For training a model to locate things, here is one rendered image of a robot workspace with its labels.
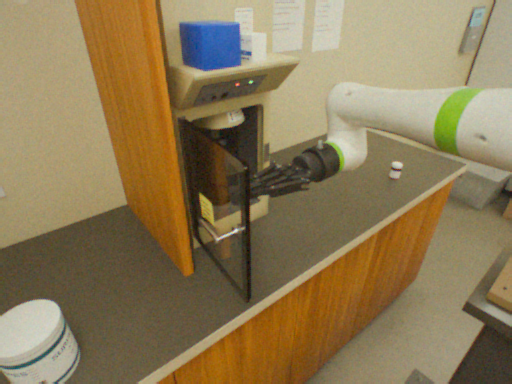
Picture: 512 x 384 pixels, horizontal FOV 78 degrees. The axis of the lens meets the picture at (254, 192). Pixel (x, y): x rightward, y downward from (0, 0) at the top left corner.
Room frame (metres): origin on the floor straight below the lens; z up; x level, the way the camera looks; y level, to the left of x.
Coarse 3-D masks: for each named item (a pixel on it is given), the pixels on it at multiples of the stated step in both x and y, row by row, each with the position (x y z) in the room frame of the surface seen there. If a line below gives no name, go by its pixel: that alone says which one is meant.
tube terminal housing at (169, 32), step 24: (168, 0) 0.79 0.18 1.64; (192, 0) 0.83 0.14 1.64; (216, 0) 0.87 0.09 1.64; (240, 0) 0.91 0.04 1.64; (264, 0) 0.96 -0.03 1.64; (168, 24) 0.79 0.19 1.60; (264, 24) 0.96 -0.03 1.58; (168, 48) 0.78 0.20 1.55; (168, 72) 0.79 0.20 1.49; (264, 96) 0.96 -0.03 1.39; (264, 120) 0.96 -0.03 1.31; (264, 168) 0.96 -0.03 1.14; (192, 240) 0.78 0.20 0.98
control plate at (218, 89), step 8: (240, 80) 0.79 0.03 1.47; (248, 80) 0.82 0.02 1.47; (256, 80) 0.84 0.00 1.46; (208, 88) 0.75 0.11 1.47; (216, 88) 0.76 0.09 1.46; (224, 88) 0.78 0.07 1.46; (232, 88) 0.81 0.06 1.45; (240, 88) 0.83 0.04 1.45; (248, 88) 0.85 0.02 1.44; (256, 88) 0.88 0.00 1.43; (200, 96) 0.75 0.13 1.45; (208, 96) 0.77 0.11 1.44; (216, 96) 0.80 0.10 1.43; (232, 96) 0.84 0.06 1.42
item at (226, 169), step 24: (192, 144) 0.72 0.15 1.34; (216, 144) 0.61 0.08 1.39; (192, 168) 0.73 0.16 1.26; (216, 168) 0.61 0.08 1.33; (240, 168) 0.53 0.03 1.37; (192, 192) 0.75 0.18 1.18; (216, 192) 0.62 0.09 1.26; (240, 192) 0.53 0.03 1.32; (216, 216) 0.63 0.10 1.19; (240, 216) 0.53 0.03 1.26; (240, 240) 0.53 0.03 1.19; (216, 264) 0.65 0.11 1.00; (240, 264) 0.54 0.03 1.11; (240, 288) 0.54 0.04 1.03
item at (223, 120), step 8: (224, 112) 0.91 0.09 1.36; (232, 112) 0.92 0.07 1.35; (240, 112) 0.95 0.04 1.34; (192, 120) 0.92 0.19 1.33; (200, 120) 0.90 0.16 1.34; (208, 120) 0.89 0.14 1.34; (216, 120) 0.89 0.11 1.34; (224, 120) 0.90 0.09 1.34; (232, 120) 0.91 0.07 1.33; (240, 120) 0.93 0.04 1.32; (208, 128) 0.88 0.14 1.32; (216, 128) 0.88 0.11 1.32
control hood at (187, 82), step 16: (256, 64) 0.80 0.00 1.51; (272, 64) 0.82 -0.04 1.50; (288, 64) 0.86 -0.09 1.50; (176, 80) 0.76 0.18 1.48; (192, 80) 0.70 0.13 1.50; (208, 80) 0.72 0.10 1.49; (224, 80) 0.76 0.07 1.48; (272, 80) 0.89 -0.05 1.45; (176, 96) 0.76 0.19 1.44; (192, 96) 0.74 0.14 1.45; (240, 96) 0.87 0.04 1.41
